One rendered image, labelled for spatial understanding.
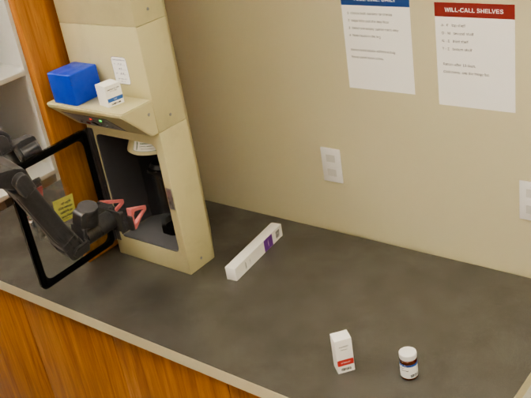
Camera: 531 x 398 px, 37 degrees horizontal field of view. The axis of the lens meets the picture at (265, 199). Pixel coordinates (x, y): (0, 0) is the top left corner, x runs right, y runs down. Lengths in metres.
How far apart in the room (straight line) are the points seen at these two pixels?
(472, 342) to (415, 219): 0.50
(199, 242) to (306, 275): 0.35
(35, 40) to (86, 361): 1.00
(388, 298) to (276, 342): 0.34
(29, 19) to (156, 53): 0.40
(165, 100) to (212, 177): 0.66
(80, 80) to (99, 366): 0.89
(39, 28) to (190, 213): 0.69
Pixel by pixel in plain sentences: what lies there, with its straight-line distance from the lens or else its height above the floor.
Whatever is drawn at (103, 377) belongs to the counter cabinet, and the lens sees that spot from 2.62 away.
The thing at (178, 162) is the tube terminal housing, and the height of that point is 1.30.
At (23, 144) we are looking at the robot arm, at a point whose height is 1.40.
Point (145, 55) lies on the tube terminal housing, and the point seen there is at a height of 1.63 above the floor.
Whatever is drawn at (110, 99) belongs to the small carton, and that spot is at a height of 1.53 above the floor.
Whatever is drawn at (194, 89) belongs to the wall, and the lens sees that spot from 2.74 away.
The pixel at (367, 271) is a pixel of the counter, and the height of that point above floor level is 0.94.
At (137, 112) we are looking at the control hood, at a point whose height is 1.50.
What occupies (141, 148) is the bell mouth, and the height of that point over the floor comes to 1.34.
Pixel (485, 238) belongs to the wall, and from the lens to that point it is 2.33.
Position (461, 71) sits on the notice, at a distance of 2.14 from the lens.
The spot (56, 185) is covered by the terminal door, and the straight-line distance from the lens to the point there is 2.44.
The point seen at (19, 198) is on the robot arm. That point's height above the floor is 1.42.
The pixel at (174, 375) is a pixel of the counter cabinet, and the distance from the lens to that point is 2.30.
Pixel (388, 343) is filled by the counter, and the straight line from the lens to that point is 2.07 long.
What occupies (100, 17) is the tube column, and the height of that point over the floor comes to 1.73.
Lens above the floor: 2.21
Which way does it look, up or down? 27 degrees down
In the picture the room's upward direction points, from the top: 9 degrees counter-clockwise
